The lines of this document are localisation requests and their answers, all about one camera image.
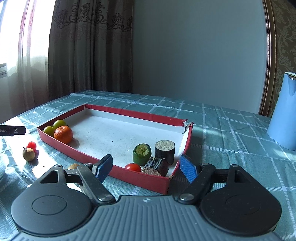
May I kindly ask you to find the brown patterned curtain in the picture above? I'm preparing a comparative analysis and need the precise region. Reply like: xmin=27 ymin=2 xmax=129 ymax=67
xmin=48 ymin=0 xmax=133 ymax=101

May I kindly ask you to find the sheer white curtain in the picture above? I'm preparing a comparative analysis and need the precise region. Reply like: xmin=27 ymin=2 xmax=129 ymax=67
xmin=0 ymin=0 xmax=50 ymax=126

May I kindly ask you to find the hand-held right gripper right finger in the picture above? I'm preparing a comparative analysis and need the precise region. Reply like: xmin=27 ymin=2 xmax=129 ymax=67
xmin=176 ymin=155 xmax=253 ymax=205

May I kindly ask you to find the dark wooden frame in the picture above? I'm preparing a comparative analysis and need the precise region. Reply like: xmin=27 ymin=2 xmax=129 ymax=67
xmin=258 ymin=0 xmax=278 ymax=117

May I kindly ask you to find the red cardboard box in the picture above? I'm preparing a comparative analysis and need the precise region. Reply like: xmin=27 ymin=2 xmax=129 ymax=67
xmin=37 ymin=104 xmax=194 ymax=194

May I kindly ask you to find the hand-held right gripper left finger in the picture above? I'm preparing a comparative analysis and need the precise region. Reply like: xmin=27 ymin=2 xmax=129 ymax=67
xmin=35 ymin=154 xmax=116 ymax=205

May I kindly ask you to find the orange mandarin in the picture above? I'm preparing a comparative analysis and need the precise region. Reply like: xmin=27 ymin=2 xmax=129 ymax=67
xmin=54 ymin=126 xmax=73 ymax=144

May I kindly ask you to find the dark eggplant piece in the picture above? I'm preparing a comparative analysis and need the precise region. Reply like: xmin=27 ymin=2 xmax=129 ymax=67
xmin=141 ymin=157 xmax=170 ymax=176
xmin=155 ymin=140 xmax=176 ymax=165

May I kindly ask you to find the light blue kettle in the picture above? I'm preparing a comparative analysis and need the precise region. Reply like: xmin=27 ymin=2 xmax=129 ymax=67
xmin=267 ymin=72 xmax=296 ymax=151

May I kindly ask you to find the green cucumber piece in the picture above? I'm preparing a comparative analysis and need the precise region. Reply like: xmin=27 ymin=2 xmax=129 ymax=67
xmin=133 ymin=143 xmax=152 ymax=166

